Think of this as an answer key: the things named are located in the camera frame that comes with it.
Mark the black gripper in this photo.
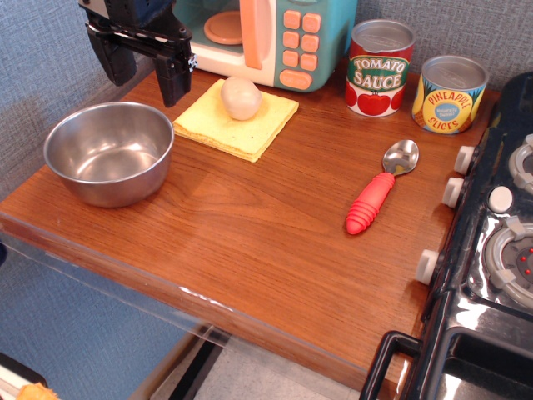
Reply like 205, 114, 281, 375
78, 1, 197, 108

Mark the white toy mushroom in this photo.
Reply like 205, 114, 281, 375
220, 77, 262, 121

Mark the folded yellow towel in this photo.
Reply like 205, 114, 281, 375
173, 79, 299, 163

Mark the stainless steel bowl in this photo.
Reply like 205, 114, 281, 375
43, 102, 174, 208

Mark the teal toy microwave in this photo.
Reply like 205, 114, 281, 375
174, 1, 357, 93

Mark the tomato sauce can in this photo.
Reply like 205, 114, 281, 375
345, 19, 415, 118

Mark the pineapple slices can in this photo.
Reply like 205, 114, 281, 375
411, 55, 489, 135

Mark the black toy stove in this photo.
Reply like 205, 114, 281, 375
361, 72, 532, 399

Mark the red handled metal spoon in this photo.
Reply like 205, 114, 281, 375
345, 139, 420, 235

